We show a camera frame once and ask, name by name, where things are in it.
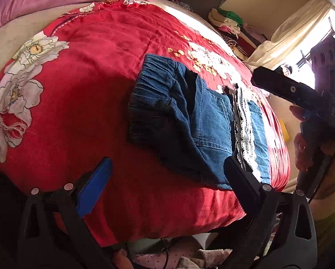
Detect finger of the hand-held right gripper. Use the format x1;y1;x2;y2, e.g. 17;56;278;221
251;66;322;110

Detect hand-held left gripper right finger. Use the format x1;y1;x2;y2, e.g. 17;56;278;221
224;157;318;269

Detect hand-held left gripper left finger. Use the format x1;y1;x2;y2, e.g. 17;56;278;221
16;157;117;269

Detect blue denim pants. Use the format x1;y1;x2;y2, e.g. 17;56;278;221
127;53;272;192

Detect person's right forearm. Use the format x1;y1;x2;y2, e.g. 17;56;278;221
307;146;335;248

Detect person's right hand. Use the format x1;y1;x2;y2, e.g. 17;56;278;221
289;105;335;195

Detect person's left hand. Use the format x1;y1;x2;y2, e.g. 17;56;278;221
113;258;131;269

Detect yellow box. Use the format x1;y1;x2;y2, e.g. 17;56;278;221
279;118;290;141

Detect cream curtain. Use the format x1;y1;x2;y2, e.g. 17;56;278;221
244;0;334;71

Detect stack of folded clothes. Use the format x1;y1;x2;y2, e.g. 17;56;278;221
208;8;275;61

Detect red floral blanket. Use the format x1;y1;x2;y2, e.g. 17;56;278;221
0;0;292;247

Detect pink dotted cloth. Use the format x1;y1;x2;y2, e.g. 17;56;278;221
132;235;235;269

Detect bed with beige sheet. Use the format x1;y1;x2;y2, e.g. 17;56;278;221
0;0;227;91

